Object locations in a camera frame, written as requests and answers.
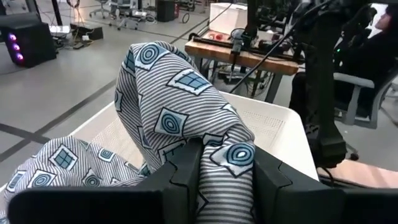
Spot black cable to right arm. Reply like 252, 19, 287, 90
229, 17, 312, 94

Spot person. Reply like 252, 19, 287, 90
334, 2, 398, 108

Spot black computer tower purple lights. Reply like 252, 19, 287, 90
0, 12, 57, 68

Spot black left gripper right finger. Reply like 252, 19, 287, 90
253, 146, 398, 224

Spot grey striped patterned gown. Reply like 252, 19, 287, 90
0, 40, 257, 224

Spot wooden background table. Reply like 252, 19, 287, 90
184, 30, 300, 104

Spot white box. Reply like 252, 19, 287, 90
209, 2, 249, 35

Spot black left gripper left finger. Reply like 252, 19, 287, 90
9, 138, 205, 224

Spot grey background office chair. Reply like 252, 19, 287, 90
108, 0, 141, 31

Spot large white perforated plastic basket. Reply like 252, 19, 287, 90
67, 91, 320, 182

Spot black floor box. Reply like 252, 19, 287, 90
70, 23, 104, 41

